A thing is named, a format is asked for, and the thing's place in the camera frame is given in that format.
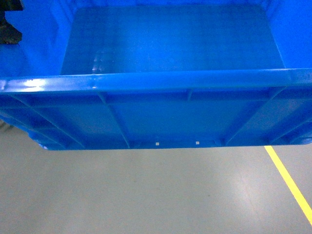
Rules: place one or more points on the large blue plastic crate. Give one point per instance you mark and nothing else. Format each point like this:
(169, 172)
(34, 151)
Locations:
(157, 74)

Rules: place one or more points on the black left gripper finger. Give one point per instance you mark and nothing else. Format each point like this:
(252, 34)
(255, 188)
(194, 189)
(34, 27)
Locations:
(8, 33)

